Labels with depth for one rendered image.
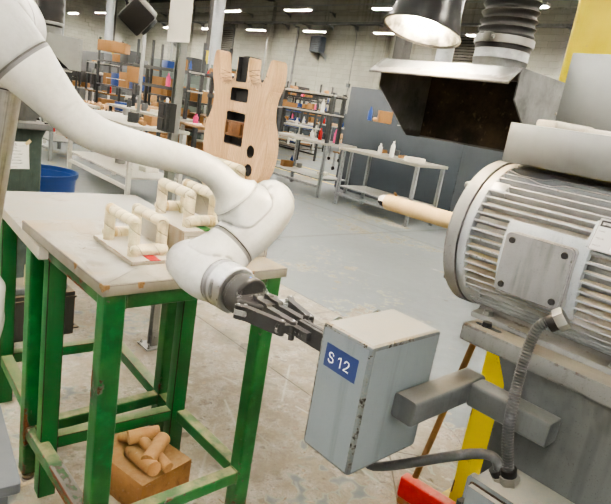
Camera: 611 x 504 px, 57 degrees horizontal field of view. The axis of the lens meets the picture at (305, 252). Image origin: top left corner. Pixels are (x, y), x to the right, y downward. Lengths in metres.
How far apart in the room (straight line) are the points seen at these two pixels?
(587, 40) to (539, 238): 1.18
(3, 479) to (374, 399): 0.69
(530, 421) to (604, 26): 1.34
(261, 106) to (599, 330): 1.14
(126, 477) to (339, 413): 1.38
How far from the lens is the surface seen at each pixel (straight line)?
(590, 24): 1.98
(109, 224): 1.73
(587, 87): 1.07
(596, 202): 0.89
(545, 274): 0.84
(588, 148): 0.89
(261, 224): 1.09
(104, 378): 1.52
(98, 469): 1.67
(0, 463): 1.22
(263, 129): 1.67
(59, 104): 1.02
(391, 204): 1.14
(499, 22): 1.12
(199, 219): 1.65
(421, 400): 0.83
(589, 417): 0.90
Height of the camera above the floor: 1.41
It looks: 14 degrees down
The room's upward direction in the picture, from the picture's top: 9 degrees clockwise
